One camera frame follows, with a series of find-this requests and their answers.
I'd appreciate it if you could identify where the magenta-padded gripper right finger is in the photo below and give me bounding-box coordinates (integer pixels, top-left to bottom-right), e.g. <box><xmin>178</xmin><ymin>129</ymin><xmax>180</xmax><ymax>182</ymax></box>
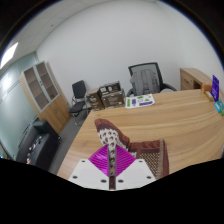
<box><xmin>114</xmin><ymin>145</ymin><xmax>157</xmax><ymax>190</ymax></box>

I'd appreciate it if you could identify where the purple standing sign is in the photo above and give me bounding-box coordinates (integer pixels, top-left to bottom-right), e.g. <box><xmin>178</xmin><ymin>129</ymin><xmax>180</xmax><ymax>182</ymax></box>
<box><xmin>210</xmin><ymin>74</ymin><xmax>221</xmax><ymax>103</ymax></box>

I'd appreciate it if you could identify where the grey backpack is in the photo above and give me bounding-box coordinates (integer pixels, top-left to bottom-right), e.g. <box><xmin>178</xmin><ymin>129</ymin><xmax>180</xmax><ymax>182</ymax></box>
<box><xmin>130</xmin><ymin>69</ymin><xmax>161</xmax><ymax>96</ymax></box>

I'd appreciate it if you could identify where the small brown cardboard box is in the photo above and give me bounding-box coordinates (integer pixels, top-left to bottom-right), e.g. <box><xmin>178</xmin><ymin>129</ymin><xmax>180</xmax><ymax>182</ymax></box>
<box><xmin>85</xmin><ymin>87</ymin><xmax>105</xmax><ymax>112</ymax></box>

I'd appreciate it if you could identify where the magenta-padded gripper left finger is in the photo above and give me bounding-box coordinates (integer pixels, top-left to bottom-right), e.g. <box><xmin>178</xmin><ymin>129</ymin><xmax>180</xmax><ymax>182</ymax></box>
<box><xmin>68</xmin><ymin>143</ymin><xmax>111</xmax><ymax>190</ymax></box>

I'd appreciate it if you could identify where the wooden glass-door cabinet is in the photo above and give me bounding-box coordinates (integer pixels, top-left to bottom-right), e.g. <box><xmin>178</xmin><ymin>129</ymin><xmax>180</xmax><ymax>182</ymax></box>
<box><xmin>18</xmin><ymin>60</ymin><xmax>72</xmax><ymax>135</ymax></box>

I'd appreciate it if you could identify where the brown patterned towel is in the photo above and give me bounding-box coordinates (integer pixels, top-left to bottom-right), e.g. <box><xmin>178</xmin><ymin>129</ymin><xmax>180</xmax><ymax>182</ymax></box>
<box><xmin>93</xmin><ymin>118</ymin><xmax>170</xmax><ymax>191</ymax></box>

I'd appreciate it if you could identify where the white printed paper sheet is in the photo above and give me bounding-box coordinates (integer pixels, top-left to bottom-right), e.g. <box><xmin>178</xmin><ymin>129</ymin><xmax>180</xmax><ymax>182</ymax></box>
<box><xmin>124</xmin><ymin>93</ymin><xmax>156</xmax><ymax>110</ymax></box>

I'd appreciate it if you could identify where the low wooden side cabinet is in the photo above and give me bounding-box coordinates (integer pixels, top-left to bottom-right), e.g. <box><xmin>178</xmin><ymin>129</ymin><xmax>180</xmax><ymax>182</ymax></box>
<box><xmin>179</xmin><ymin>67</ymin><xmax>214</xmax><ymax>92</ymax></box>

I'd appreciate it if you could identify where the large brown cardboard box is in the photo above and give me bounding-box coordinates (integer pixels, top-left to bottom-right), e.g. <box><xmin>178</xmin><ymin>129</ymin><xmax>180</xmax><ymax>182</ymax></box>
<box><xmin>98</xmin><ymin>80</ymin><xmax>126</xmax><ymax>109</ymax></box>

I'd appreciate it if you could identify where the blue small box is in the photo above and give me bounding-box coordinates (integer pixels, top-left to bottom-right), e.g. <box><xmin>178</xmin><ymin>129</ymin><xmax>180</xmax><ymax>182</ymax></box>
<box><xmin>214</xmin><ymin>99</ymin><xmax>224</xmax><ymax>113</ymax></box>

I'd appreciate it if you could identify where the black mesh office chair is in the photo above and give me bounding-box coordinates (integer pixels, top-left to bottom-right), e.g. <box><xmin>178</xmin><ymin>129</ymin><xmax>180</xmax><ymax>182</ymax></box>
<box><xmin>125</xmin><ymin>61</ymin><xmax>178</xmax><ymax>98</ymax></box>

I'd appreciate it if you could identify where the orange box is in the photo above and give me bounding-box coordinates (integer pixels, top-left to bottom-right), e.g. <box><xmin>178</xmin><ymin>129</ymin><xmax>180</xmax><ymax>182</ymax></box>
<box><xmin>203</xmin><ymin>84</ymin><xmax>214</xmax><ymax>101</ymax></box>

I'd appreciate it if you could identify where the black sofa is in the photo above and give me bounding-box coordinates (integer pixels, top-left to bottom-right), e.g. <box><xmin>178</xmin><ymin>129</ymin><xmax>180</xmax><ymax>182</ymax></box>
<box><xmin>15</xmin><ymin>119</ymin><xmax>61</xmax><ymax>172</ymax></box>

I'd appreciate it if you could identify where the black visitor chair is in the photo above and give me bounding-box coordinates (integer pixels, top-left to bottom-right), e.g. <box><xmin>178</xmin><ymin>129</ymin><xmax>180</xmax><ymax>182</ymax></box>
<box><xmin>68</xmin><ymin>80</ymin><xmax>90</xmax><ymax>126</ymax></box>

